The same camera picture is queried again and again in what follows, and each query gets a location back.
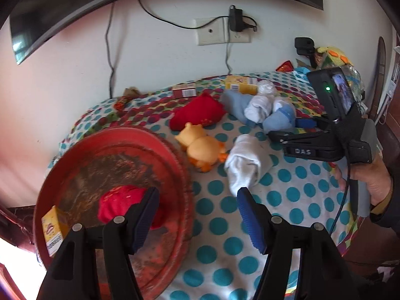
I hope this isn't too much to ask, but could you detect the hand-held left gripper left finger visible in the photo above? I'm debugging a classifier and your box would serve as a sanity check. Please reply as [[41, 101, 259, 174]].
[[36, 187, 161, 300]]

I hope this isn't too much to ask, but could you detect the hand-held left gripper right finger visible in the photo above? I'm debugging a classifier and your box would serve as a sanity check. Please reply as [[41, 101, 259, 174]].
[[236, 187, 365, 300]]

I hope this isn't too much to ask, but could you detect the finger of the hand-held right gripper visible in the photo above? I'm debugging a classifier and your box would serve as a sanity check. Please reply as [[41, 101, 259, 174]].
[[268, 130, 332, 145], [294, 116, 334, 130]]

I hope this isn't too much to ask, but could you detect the light blue sock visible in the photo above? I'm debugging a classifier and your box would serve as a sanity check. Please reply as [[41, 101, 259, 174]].
[[262, 98, 297, 133]]

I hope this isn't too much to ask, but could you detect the red sock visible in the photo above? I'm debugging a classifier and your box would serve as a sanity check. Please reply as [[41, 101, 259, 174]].
[[97, 185, 165, 229]]

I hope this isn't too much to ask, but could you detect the clear plastic bag bundle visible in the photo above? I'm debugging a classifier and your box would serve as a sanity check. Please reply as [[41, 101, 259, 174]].
[[257, 80, 277, 97]]

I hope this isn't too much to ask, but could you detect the red round tray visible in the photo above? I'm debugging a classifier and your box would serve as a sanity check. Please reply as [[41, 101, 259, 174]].
[[33, 125, 196, 294]]

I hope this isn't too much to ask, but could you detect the person's right forearm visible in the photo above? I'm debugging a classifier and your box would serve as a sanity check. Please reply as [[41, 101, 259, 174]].
[[370, 175, 400, 229]]

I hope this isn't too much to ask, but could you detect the person's right hand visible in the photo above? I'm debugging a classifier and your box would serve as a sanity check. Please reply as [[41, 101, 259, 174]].
[[336, 155, 393, 207]]

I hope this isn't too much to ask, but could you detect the small white rolled sock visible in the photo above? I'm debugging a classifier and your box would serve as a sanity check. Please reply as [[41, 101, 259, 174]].
[[244, 95, 275, 124]]

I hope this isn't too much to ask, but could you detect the large white rolled sock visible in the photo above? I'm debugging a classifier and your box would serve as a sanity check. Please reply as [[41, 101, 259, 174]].
[[224, 134, 272, 198]]

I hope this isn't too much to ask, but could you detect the clear bag of yellow pieces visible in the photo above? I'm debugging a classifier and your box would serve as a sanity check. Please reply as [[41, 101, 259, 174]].
[[342, 64, 366, 113]]

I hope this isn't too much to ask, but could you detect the polka dot tablecloth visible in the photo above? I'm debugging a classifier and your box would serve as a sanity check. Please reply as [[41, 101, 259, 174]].
[[47, 71, 360, 300]]

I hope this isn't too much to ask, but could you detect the grey-blue sock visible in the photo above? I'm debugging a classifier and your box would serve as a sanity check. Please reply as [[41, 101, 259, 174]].
[[220, 89, 260, 129]]

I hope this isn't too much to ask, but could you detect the yellow medicine box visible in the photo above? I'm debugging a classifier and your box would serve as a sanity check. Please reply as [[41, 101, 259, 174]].
[[41, 205, 71, 257], [225, 75, 259, 95]]

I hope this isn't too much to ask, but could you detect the dark wooden chair back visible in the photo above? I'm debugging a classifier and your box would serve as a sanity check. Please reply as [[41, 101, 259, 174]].
[[373, 36, 388, 119]]

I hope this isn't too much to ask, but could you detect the yellow crochet toy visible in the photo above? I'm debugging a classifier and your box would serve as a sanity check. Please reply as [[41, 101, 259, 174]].
[[315, 45, 352, 66]]

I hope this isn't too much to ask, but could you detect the orange duck toy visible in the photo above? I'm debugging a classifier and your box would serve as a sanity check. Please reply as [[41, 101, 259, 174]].
[[174, 122, 230, 173]]

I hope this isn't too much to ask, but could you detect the red cloth pouch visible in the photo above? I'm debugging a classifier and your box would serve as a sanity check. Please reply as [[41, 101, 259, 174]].
[[169, 93, 227, 131]]

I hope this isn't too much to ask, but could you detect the small brown box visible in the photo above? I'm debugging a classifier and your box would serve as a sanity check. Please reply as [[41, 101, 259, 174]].
[[172, 83, 197, 99]]

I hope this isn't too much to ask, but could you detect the black power adapter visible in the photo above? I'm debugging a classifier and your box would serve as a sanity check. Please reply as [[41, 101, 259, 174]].
[[228, 5, 244, 32]]

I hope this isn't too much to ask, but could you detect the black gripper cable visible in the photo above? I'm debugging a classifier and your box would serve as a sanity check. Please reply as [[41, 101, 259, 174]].
[[328, 159, 352, 238]]

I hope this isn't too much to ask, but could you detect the black clamp mount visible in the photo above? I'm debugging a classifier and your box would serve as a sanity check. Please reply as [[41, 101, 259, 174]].
[[294, 37, 318, 68]]

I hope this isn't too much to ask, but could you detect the black adapter cable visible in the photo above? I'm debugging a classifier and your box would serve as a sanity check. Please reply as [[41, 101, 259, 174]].
[[225, 33, 233, 72]]

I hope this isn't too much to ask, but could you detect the black plug with cable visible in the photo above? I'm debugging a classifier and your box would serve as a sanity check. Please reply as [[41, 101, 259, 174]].
[[242, 15, 258, 33]]

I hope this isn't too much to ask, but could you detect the white wall socket plate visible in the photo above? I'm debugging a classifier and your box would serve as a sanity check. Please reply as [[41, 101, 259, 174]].
[[195, 17, 251, 46]]

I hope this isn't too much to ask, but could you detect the thin grey cable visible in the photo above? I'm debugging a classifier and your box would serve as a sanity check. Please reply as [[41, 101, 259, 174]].
[[105, 1, 117, 98]]

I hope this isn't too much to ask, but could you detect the black television cable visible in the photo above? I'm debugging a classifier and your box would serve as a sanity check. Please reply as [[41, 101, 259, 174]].
[[136, 0, 230, 29]]

